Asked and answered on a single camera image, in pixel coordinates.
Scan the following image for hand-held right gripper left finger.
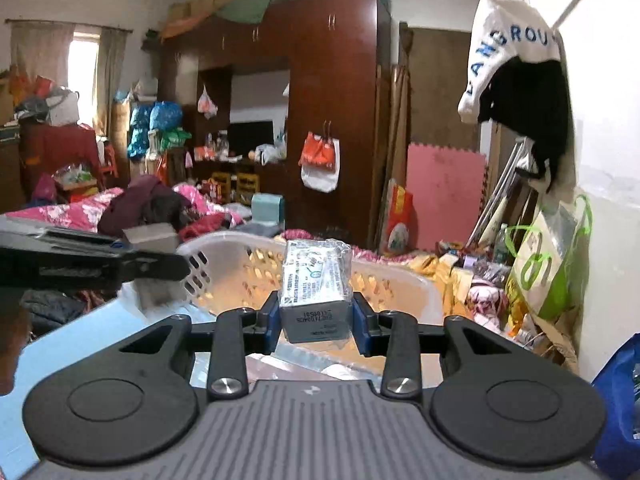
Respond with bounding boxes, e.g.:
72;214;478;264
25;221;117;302
117;291;280;403

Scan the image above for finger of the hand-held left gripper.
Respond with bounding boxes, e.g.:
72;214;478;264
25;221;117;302
122;251;192;282

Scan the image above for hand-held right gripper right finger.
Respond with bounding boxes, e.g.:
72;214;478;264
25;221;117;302
352;292;521;403

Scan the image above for grey plastic-wrapped medicine box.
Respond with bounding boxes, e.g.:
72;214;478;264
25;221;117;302
278;238;354;345

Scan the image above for clear plastic basket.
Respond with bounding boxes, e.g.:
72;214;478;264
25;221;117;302
175;232;445;361

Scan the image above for person's left hand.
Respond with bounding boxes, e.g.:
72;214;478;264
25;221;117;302
0;305;30;397

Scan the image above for grey cardboard box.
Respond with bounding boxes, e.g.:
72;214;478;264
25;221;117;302
121;223;180;308

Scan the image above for pink floral blanket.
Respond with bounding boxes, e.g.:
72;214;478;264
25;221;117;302
5;182;251;241

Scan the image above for dark maroon clothing pile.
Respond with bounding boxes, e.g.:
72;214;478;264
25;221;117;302
97;175;193;238

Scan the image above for red and white sack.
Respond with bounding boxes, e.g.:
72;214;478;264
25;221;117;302
382;180;416;257

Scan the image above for teal box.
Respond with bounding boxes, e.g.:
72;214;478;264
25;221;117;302
250;192;287;226

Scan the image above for blue plastic bags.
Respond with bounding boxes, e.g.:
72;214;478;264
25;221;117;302
126;101;185;160

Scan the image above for pink foam mat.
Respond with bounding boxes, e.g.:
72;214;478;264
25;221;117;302
405;142;488;256

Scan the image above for black television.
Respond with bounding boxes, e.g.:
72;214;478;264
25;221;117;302
227;120;275;153

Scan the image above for orange and white plastic bag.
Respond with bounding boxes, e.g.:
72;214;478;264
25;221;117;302
298;130;342;193

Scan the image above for small white hanging bag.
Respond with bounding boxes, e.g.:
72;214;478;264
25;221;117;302
196;84;219;120

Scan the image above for beige window curtain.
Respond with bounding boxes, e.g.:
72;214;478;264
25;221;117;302
7;20;131;136

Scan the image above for brown wooden wardrobe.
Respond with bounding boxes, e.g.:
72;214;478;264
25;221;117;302
142;0;393;251

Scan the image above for blue fabric bag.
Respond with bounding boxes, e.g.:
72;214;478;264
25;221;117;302
590;332;640;471

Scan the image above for black hanging garment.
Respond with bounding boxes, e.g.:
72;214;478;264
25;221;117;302
477;57;571;196

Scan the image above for green-handled shopping bag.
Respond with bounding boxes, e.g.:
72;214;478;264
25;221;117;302
504;195;593;323

